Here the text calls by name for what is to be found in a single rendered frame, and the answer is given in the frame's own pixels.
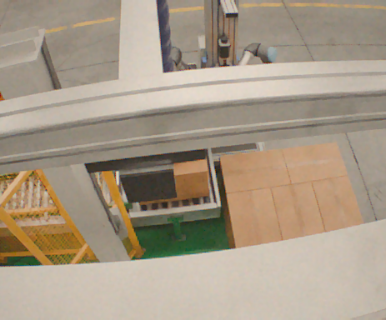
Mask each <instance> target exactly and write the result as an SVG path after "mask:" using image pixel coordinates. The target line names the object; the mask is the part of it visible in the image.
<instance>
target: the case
mask: <svg viewBox="0 0 386 320"><path fill-rule="evenodd" d="M173 167H174V174H175V182H176V189H177V198H173V199H166V200H159V201H156V200H153V201H146V202H139V205H143V204H149V203H165V202H171V201H177V200H184V199H190V198H201V197H207V196H208V165H207V159H206V158H205V159H204V160H197V161H190V162H177V163H174V164H173Z"/></svg>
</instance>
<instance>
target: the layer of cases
mask: <svg viewBox="0 0 386 320"><path fill-rule="evenodd" d="M218 181H219V186H220V191H221V195H222V200H223V207H224V216H225V221H226V225H227V230H228V237H229V241H230V249H236V248H248V247H254V246H256V245H260V244H267V243H277V242H281V241H284V240H289V239H295V238H301V237H306V236H312V235H318V234H320V233H327V232H332V231H336V230H339V229H343V228H351V227H353V226H358V225H363V219H362V218H361V214H360V211H359V209H358V204H357V201H356V199H355V195H354V194H353V189H352V187H351V186H352V185H351V182H350V181H349V177H348V174H347V170H346V168H345V166H344V163H343V159H342V158H341V154H340V152H339V150H338V145H337V143H335V142H333V143H322V144H316V145H309V146H303V147H291V148H282V149H281V148H280V149H273V150H266V151H260V152H246V153H240V154H234V155H226V156H219V168H218Z"/></svg>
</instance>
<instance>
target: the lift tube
mask: <svg viewBox="0 0 386 320"><path fill-rule="evenodd" d="M156 4H157V10H158V26H159V32H160V38H159V39H160V45H161V48H162V49H161V52H162V58H163V61H162V65H163V72H164V73H170V72H174V63H173V56H172V54H171V51H172V43H171V36H172V31H171V27H170V23H169V5H168V1H167V0H157V2H156ZM167 28H168V31H167V32H166V30H167ZM168 45H169V46H168Z"/></svg>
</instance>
